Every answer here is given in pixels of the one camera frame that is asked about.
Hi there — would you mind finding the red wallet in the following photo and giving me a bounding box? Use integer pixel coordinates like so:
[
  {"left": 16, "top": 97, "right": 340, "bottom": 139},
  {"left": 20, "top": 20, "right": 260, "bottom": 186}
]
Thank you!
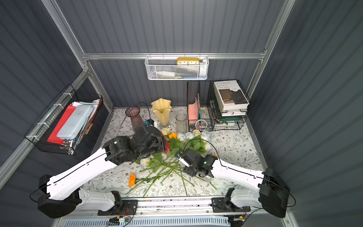
[{"left": 161, "top": 134, "right": 171, "bottom": 154}]

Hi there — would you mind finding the white hardcover book stack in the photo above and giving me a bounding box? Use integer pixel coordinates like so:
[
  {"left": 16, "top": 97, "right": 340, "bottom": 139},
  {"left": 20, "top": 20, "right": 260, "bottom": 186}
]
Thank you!
[{"left": 213, "top": 80, "right": 250, "bottom": 117}]

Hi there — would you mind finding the white rose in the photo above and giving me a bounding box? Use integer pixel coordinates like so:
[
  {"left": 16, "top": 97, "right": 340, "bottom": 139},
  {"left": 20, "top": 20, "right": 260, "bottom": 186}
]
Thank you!
[{"left": 177, "top": 132, "right": 187, "bottom": 142}]

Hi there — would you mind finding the white plastic case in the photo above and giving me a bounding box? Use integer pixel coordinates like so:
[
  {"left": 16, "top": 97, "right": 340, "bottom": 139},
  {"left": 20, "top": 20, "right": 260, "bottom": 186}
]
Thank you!
[{"left": 57, "top": 105, "right": 93, "bottom": 140}]

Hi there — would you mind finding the masking tape roll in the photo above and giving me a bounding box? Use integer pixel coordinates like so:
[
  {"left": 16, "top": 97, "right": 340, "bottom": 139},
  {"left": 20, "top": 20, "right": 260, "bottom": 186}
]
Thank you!
[{"left": 194, "top": 119, "right": 209, "bottom": 130}]

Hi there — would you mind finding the clear glass vase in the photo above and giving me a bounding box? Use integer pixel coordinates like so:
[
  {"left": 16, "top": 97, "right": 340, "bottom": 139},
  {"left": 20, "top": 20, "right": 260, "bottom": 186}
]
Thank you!
[{"left": 175, "top": 113, "right": 188, "bottom": 133}]

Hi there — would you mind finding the purple glass vase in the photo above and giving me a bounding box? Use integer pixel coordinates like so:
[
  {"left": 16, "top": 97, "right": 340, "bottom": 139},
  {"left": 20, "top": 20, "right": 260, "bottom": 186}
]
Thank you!
[{"left": 125, "top": 106, "right": 145, "bottom": 133}]

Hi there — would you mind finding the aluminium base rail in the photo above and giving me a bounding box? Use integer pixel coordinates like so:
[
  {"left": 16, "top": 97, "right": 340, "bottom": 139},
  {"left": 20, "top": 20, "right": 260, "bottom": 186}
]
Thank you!
[{"left": 53, "top": 195, "right": 296, "bottom": 227}]

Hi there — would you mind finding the black wire wall basket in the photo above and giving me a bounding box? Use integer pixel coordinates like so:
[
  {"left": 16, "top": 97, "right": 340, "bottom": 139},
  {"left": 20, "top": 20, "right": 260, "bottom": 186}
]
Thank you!
[{"left": 25, "top": 85, "right": 103, "bottom": 155}]

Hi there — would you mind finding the red folder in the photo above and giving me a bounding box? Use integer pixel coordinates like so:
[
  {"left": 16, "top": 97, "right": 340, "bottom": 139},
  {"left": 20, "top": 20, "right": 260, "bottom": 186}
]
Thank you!
[{"left": 47, "top": 106, "right": 76, "bottom": 145}]

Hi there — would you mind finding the black wire desk organizer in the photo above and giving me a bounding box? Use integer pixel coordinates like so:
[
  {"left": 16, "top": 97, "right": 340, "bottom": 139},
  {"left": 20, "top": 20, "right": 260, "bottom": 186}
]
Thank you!
[{"left": 187, "top": 79, "right": 250, "bottom": 131}]

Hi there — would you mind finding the cream rose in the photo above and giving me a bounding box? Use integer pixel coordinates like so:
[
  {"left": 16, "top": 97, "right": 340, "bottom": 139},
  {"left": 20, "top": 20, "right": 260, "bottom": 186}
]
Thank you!
[{"left": 161, "top": 127, "right": 171, "bottom": 136}]

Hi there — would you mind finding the white wire wall basket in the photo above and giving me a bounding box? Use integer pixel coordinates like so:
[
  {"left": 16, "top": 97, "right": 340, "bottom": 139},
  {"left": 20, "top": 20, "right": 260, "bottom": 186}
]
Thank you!
[{"left": 144, "top": 55, "right": 209, "bottom": 80}]

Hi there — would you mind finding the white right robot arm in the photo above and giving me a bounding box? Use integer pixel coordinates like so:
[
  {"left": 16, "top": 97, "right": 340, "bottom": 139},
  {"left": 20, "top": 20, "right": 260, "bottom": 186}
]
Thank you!
[{"left": 175, "top": 148, "right": 290, "bottom": 218}]

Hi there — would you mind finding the yellow ruffled vase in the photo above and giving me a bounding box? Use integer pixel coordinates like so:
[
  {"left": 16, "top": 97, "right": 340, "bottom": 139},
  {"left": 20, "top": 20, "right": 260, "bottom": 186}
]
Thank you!
[{"left": 151, "top": 98, "right": 172, "bottom": 126}]

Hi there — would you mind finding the orange flower lower left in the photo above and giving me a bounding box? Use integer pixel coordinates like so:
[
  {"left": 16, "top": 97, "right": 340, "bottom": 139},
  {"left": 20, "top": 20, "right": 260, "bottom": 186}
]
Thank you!
[{"left": 129, "top": 173, "right": 136, "bottom": 187}]

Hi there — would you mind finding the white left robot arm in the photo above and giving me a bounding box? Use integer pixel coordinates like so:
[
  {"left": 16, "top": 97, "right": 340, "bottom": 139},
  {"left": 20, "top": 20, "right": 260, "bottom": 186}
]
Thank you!
[{"left": 36, "top": 125, "right": 170, "bottom": 218}]

